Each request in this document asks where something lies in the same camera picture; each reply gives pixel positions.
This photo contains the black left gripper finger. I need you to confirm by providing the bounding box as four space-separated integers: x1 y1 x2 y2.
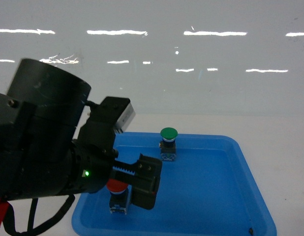
112 154 162 210

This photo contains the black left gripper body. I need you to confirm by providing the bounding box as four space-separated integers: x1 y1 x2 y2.
68 120 118 194

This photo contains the red mushroom push button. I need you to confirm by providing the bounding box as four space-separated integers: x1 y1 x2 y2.
106 178 129 214

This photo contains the green mushroom push button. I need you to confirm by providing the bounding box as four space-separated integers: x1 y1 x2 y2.
159 127 178 161

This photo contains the blue plastic tray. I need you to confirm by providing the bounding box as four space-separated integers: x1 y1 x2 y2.
72 134 277 236

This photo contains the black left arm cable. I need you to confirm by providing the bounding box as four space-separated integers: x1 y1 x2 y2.
3 194 76 236

